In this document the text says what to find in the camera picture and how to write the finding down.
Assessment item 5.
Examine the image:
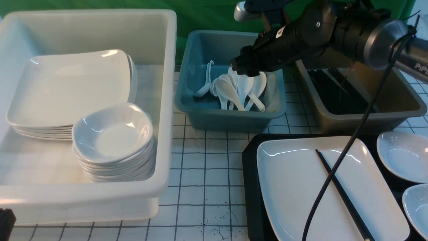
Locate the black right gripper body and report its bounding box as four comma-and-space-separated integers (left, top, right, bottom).
231, 0, 338, 77

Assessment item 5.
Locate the white soup spoon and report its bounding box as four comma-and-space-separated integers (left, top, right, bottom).
214, 78, 245, 111

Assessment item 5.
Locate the white square rice plate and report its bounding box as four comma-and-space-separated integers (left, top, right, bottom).
256, 136, 410, 241

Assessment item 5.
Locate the white bowl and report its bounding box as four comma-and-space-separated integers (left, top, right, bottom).
402, 183, 428, 241
377, 132, 428, 183
72, 102, 154, 165

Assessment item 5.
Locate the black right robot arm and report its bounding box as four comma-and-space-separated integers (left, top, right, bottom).
231, 0, 427, 83

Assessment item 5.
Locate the top stacked white square plate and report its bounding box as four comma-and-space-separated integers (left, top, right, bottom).
6, 49, 130, 128

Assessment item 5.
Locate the brown plastic bin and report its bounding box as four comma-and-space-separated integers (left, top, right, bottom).
296, 59, 427, 135

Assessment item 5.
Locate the black chopsticks pile in bin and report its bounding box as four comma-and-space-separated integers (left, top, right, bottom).
307, 68, 369, 115

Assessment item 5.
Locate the white spoon right in bin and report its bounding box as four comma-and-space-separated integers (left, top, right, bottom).
244, 72, 267, 112

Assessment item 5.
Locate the white spoon centre tall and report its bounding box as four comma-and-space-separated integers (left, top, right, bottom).
237, 75, 254, 106

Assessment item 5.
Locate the green backdrop cloth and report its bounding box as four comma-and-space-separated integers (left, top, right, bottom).
0, 0, 416, 65

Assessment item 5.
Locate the white spoon leaning left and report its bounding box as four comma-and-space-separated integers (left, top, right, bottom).
194, 60, 214, 97

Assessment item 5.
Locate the teal plastic bin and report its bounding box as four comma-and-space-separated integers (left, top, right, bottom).
175, 30, 287, 133

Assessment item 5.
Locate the large white plastic tub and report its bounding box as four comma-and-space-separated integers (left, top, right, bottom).
1, 9, 177, 225

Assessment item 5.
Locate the stack of white bowls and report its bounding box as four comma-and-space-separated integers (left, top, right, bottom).
72, 137, 156, 182

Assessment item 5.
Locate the stack of white square plates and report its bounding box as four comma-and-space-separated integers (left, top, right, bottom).
11, 54, 138, 141

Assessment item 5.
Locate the black object bottom left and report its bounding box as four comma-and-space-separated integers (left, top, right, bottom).
0, 209, 16, 241

